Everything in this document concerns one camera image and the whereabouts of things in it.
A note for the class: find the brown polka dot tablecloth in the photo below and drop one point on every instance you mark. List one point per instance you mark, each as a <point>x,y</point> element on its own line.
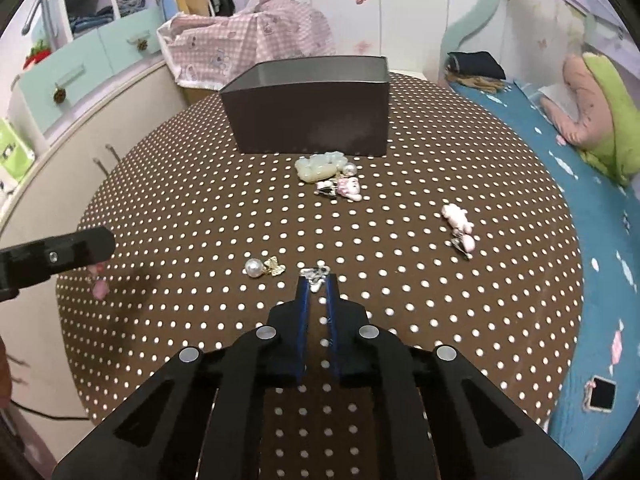
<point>467,356</point>

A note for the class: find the smartphone on bed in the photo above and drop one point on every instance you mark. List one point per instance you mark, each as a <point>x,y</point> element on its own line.
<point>600,394</point>

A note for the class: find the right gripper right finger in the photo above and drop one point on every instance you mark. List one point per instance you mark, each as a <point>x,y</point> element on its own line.
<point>348,357</point>

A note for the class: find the blue patterned bed sheet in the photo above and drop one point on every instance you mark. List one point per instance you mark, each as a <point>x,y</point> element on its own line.
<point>606,218</point>

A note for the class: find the dark grey storage box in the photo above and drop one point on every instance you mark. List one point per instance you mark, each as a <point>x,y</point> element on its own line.
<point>311,105</point>

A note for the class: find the folded dark clothes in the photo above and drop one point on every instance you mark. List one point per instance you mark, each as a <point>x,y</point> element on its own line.
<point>480,63</point>

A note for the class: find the small pink charm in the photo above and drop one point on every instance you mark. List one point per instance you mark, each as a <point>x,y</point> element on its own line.
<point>99,285</point>

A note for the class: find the silver small jewelry piece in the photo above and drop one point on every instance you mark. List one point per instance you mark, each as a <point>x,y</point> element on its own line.
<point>315,276</point>

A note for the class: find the pink flower hair clip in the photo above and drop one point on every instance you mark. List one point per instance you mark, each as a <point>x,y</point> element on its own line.
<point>461,228</point>

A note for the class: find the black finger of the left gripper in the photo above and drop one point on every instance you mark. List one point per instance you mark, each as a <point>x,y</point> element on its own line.
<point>79,249</point>

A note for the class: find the pink and green pillow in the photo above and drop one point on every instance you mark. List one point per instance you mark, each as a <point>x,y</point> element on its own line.
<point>606,130</point>

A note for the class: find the pink checkered cloth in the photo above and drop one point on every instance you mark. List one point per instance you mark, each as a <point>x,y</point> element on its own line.
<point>207,52</point>

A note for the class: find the pink charm brooch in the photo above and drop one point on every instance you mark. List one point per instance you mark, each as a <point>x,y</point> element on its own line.
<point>346,187</point>

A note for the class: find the folded jeans on shelf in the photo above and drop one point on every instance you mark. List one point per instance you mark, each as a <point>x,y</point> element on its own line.
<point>82,23</point>

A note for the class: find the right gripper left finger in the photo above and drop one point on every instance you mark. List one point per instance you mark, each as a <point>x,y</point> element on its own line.
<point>286,355</point>

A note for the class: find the teal drawer cabinet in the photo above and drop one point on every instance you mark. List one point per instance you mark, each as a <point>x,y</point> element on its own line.
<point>43,94</point>

